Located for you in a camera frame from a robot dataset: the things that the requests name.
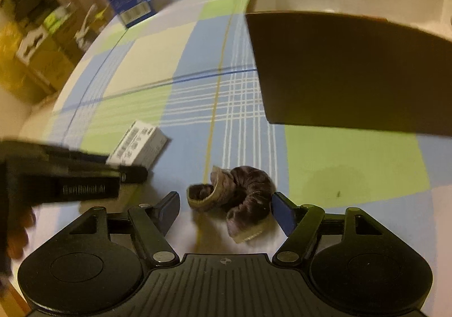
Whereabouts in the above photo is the dark brown sock pair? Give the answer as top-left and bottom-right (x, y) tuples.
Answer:
(186, 166), (276, 244)

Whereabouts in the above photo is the white medicine box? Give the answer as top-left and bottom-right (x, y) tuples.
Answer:
(107, 121), (168, 169)

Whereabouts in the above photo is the person's left hand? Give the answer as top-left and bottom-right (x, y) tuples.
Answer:
(1, 206), (36, 277)

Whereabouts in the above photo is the brown cardboard carton white handle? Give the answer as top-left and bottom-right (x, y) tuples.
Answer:
(16, 27), (84, 91)

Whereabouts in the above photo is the black folding cart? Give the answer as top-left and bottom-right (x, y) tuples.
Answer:
(1, 0), (60, 28)

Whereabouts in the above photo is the checked blue green bedsheet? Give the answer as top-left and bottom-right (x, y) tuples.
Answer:
(17, 0), (452, 317)

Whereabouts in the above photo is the brown cardboard box white inside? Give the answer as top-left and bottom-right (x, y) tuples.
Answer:
(245, 0), (451, 135)

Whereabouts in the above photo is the yellow plastic bag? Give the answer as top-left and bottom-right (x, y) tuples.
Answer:
(0, 22), (47, 104)

